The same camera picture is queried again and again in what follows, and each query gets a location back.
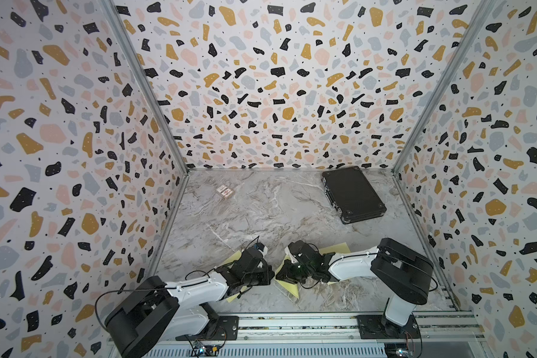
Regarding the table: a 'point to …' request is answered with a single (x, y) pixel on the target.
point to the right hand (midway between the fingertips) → (275, 279)
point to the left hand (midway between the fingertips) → (277, 274)
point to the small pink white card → (225, 192)
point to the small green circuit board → (205, 350)
